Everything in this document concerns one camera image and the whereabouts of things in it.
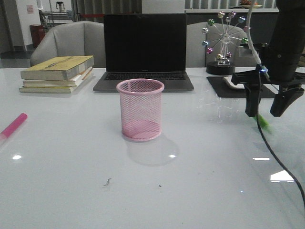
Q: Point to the grey armchair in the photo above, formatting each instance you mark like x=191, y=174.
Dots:
x=72, y=39
x=196, y=55

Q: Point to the ferris wheel desk toy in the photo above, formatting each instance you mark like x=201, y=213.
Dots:
x=221, y=39

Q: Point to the pink highlighter pen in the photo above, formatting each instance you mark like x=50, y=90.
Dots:
x=12, y=127

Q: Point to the dark grey laptop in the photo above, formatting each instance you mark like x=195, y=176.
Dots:
x=149, y=46

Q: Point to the fruit bowl on counter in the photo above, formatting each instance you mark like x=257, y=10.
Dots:
x=246, y=4

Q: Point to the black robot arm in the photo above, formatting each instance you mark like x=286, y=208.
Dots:
x=290, y=25

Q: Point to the left grey armchair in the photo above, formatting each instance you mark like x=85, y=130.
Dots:
x=72, y=39

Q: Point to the bottom yellow book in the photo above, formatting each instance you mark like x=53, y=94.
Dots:
x=49, y=90

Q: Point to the white computer mouse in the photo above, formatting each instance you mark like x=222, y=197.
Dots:
x=231, y=85

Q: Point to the middle cream book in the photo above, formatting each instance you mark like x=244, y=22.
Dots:
x=73, y=82

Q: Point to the pink mesh pen holder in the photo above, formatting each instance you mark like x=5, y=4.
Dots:
x=141, y=107

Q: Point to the black mouse pad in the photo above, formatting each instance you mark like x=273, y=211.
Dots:
x=224, y=91

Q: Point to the red bin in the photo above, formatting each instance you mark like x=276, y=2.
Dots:
x=37, y=34

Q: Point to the top yellow book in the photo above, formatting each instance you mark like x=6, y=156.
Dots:
x=58, y=68

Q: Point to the right grey armchair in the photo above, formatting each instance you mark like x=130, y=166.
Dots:
x=196, y=55

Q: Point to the green highlighter pen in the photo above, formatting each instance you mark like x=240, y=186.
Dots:
x=261, y=121

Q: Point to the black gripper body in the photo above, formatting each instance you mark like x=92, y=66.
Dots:
x=276, y=63

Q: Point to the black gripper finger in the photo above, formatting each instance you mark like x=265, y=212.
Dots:
x=253, y=98
x=285, y=97

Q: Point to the yellow book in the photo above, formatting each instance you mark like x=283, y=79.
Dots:
x=58, y=68
x=49, y=90

